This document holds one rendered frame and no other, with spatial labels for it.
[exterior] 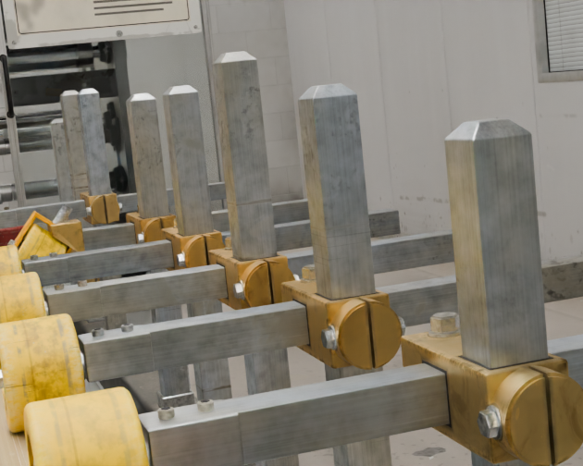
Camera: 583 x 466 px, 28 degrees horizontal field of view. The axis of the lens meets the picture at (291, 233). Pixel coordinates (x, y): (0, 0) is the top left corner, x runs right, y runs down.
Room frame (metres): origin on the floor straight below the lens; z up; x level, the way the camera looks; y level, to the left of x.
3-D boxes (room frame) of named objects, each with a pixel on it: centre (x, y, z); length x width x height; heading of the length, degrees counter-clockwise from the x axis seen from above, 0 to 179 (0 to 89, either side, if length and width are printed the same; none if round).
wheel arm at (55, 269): (1.38, 0.11, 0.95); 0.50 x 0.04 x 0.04; 107
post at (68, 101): (2.30, 0.40, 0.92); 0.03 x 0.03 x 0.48; 17
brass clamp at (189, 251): (1.36, 0.12, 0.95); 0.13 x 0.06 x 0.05; 17
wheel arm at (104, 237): (1.64, 0.12, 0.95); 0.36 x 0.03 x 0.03; 107
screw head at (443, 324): (0.70, -0.09, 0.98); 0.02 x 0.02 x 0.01
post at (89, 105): (2.06, 0.33, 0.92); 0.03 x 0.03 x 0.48; 17
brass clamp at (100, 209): (2.08, 0.34, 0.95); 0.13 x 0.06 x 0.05; 17
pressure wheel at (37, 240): (1.57, 0.35, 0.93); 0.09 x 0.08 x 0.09; 107
